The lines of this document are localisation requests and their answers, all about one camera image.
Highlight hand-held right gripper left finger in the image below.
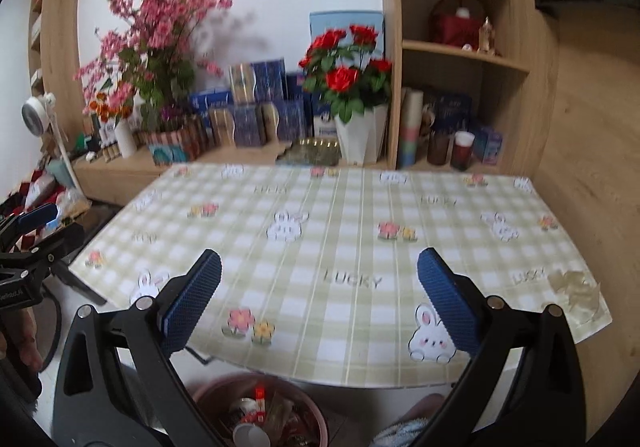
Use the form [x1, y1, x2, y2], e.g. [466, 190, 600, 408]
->
[50, 248, 223, 447]

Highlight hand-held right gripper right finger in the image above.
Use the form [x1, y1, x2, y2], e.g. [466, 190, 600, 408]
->
[417, 248, 588, 447]

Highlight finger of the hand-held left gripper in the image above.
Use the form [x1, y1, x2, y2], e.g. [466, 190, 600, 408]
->
[0, 202, 61, 248]
[0, 222, 87, 274]

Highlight pink plastic bin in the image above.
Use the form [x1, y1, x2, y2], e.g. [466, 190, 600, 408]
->
[192, 373, 330, 447]

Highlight person's left hand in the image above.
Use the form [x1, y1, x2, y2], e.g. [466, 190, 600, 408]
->
[0, 311, 45, 380]

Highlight red cloth pile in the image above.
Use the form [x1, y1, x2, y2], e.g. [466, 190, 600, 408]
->
[0, 167, 91, 238]

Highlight dark metal table leg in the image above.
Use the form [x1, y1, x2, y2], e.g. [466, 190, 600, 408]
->
[50, 259, 108, 306]

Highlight white desk fan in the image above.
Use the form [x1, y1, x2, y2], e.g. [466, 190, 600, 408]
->
[20, 92, 76, 188]

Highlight white vase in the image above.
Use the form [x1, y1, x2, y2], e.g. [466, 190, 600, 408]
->
[114, 120, 138, 159]

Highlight orange flower bunch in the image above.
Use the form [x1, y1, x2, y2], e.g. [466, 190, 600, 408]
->
[82, 92, 133, 125]

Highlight green checked rabbit tablecloth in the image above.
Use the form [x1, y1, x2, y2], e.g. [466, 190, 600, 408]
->
[67, 162, 613, 390]

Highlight person's fuzzy grey-blue clothing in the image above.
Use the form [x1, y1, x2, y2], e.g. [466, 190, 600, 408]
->
[372, 417, 431, 447]

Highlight brown jar with white lid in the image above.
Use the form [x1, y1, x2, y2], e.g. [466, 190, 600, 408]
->
[452, 130, 476, 171]

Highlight brown glass jar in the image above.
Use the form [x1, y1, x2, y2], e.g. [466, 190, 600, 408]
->
[427, 130, 453, 167]

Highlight wavy planter basket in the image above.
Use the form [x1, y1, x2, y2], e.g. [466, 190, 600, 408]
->
[147, 114, 211, 165]

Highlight small purple blue box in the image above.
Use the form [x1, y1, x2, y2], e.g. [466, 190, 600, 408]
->
[472, 126, 505, 164]

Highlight stack of coloured paper cups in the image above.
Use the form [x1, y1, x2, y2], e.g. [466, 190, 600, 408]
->
[397, 87, 425, 170]

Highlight white faceted flower pot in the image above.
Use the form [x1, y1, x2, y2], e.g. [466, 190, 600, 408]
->
[334, 103, 390, 165]

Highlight narrow wooden shelf column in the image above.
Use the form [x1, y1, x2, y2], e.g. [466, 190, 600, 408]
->
[27, 0, 111, 98]

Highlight dark blue shelf box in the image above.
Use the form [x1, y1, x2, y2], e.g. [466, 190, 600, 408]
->
[435, 94, 473, 133]

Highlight flat blue box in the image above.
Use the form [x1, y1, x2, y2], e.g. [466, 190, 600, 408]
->
[190, 90, 233, 120]

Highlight blue box with white label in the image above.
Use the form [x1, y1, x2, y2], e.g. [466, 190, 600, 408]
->
[310, 94, 338, 138]

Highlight pink blossom arrangement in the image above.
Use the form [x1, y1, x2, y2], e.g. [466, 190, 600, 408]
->
[74, 0, 233, 128]

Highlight plain dark blue box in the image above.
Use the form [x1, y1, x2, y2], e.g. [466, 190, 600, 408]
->
[286, 72, 311, 103]

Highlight red rose plant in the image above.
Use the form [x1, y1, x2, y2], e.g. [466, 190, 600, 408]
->
[298, 24, 393, 123]

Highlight wooden shelf unit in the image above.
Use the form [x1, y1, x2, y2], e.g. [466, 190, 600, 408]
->
[377, 0, 561, 175]

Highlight small glass bottle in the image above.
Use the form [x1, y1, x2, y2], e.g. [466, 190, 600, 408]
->
[477, 17, 501, 57]

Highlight red basket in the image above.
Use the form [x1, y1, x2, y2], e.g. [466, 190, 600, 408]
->
[427, 0, 488, 50]

